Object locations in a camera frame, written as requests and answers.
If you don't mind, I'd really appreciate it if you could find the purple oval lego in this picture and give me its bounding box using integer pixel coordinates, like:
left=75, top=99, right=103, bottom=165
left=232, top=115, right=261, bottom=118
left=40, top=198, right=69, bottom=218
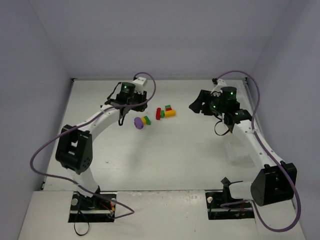
left=134, top=117, right=145, bottom=130

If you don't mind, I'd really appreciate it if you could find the small yellow lego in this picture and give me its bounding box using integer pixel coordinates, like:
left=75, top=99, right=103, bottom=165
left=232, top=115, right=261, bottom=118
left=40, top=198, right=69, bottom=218
left=141, top=117, right=147, bottom=125

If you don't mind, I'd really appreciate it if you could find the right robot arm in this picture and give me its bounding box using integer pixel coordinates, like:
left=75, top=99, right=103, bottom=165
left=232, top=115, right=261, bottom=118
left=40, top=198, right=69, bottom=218
left=189, top=86, right=297, bottom=207

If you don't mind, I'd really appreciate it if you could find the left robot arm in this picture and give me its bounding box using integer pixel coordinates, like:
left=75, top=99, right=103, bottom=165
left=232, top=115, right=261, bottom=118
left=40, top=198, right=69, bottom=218
left=55, top=77, right=147, bottom=198

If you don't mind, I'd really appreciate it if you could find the red studded lego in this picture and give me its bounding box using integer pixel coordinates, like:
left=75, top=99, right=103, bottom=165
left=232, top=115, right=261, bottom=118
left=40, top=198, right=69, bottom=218
left=155, top=107, right=162, bottom=120

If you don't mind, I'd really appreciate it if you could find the long yellow lego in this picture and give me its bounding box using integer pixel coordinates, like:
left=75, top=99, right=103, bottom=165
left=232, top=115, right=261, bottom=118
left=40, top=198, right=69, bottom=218
left=164, top=109, right=176, bottom=118

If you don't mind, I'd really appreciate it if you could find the green lego beside red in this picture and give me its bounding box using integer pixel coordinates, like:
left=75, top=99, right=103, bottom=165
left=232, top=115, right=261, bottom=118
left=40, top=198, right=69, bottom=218
left=160, top=110, right=165, bottom=118

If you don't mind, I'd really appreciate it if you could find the clear container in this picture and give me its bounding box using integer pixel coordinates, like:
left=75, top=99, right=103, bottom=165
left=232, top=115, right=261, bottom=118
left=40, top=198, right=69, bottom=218
left=223, top=133, right=255, bottom=168

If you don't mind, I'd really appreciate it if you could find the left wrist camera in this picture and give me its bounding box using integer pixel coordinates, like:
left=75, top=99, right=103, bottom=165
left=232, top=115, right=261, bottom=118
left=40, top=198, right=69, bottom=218
left=132, top=77, right=148, bottom=92

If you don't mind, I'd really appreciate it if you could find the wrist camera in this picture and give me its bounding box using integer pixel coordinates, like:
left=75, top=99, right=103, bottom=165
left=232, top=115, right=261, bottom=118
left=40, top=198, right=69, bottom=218
left=211, top=78, right=227, bottom=95
left=132, top=77, right=148, bottom=92

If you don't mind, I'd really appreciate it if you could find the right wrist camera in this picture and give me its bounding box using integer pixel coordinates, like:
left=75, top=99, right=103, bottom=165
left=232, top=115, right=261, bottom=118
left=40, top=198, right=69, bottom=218
left=211, top=78, right=227, bottom=95

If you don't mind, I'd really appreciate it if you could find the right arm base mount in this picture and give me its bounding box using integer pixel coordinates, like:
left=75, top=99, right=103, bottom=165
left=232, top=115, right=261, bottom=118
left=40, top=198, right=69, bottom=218
left=205, top=177, right=255, bottom=220

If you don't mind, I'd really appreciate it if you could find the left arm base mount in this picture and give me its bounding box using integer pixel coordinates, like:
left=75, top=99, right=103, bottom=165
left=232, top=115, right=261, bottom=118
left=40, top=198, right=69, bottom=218
left=68, top=191, right=116, bottom=223

